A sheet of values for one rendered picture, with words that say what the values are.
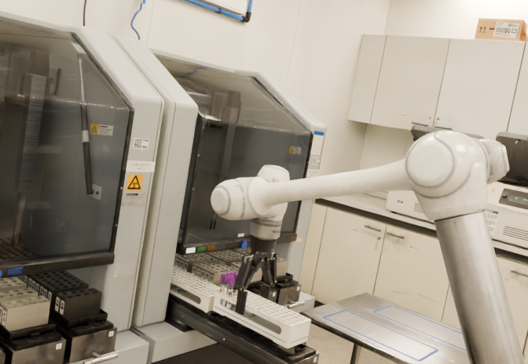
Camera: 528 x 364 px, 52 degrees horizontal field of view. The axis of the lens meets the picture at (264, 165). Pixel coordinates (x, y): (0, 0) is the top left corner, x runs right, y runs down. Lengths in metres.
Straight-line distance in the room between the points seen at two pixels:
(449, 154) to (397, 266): 2.90
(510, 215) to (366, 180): 2.34
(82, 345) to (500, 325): 1.01
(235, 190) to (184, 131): 0.36
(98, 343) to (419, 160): 0.97
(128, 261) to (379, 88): 3.08
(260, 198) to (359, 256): 2.74
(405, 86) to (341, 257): 1.38
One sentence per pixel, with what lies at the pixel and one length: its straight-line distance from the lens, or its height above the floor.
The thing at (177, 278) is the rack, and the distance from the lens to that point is 1.84.
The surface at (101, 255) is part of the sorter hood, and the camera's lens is 1.56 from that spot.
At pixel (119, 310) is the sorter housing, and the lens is 1.69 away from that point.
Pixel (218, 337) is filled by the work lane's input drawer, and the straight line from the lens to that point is 1.69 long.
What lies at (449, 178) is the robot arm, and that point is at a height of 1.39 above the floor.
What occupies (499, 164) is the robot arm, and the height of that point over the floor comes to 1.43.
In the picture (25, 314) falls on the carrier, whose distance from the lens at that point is 1.51.
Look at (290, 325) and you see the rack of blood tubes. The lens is 1.53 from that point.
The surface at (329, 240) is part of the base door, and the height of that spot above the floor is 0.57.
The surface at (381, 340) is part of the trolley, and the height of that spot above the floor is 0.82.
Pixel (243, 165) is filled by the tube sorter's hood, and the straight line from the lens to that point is 1.86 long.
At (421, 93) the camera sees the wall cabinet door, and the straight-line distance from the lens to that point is 4.21.
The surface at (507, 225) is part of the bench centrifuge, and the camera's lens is 3.67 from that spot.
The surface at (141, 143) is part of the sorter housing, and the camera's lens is 1.57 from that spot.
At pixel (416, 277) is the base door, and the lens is 3.90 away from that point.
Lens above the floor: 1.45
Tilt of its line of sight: 6 degrees down
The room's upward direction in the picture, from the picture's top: 10 degrees clockwise
